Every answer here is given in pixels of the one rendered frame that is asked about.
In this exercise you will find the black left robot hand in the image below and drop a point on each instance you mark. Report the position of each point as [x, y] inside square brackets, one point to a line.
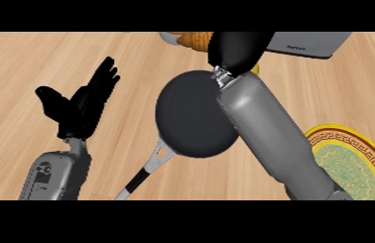
[80, 111]

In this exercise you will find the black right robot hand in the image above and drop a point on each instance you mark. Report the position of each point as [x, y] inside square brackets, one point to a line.
[237, 50]

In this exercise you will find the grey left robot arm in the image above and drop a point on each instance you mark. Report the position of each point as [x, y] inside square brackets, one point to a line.
[57, 174]

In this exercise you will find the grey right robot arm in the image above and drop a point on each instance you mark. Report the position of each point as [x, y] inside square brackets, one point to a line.
[266, 124]

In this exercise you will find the dark grey frying pan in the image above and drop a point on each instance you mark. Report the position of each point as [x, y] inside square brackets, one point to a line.
[193, 121]

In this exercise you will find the yellow patterned plate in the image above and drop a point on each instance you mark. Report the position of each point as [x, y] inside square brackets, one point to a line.
[345, 164]

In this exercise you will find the small yellow object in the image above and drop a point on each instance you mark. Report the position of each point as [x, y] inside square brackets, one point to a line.
[256, 70]

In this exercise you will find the cupcake with orange wrapper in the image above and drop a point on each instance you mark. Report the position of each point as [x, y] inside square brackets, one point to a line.
[196, 40]

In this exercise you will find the grey flat appliance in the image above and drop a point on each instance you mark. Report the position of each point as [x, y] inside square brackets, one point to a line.
[312, 42]

